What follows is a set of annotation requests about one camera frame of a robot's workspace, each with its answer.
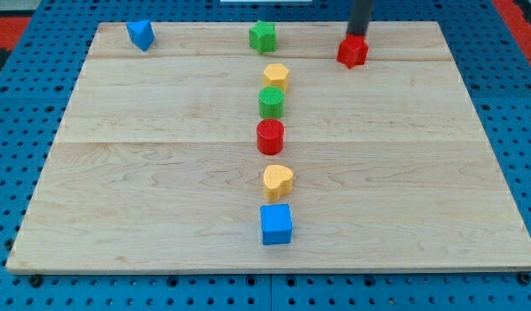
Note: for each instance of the yellow heart block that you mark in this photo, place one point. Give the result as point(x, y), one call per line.
point(277, 182)

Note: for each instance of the blue cube block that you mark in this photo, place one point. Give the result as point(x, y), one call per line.
point(276, 224)

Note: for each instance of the red cylinder block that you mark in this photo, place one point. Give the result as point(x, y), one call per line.
point(270, 136)

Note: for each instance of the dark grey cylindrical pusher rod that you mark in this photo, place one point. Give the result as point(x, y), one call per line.
point(359, 17)

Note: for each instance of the yellow hexagon block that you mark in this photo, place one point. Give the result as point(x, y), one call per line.
point(276, 75)

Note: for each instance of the red star block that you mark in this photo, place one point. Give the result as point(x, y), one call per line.
point(353, 51)

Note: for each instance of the light wooden board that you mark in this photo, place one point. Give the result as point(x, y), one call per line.
point(154, 169)

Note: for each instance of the blue triangle block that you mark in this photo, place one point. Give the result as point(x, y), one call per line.
point(141, 33)

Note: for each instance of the green cylinder block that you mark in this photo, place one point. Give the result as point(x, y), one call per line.
point(271, 102)

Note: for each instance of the green star block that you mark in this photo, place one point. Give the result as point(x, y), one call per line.
point(262, 37)

